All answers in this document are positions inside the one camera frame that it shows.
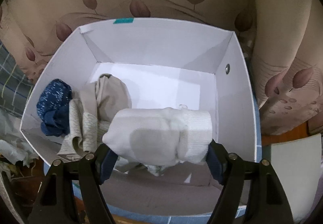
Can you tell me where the white underwear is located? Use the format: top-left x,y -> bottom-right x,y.
102,107 -> 212,167

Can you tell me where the beige patterned underwear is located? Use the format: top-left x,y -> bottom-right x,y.
58,74 -> 131,161

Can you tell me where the dark blue speckled underwear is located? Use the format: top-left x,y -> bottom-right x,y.
36,79 -> 72,137

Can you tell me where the blue checked cloth cover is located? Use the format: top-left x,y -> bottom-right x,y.
43,102 -> 262,224

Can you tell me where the white box lid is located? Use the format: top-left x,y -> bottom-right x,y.
270,134 -> 322,222

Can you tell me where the white floral crumpled fabric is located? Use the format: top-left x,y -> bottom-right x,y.
1,109 -> 39,167

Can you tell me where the white Xincci shoe box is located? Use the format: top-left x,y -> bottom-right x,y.
20,18 -> 257,216

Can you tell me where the grey plaid blanket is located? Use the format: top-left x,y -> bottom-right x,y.
0,42 -> 33,118

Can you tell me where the pink leaf pattern bedsheet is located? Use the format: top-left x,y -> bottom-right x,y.
1,0 -> 322,135

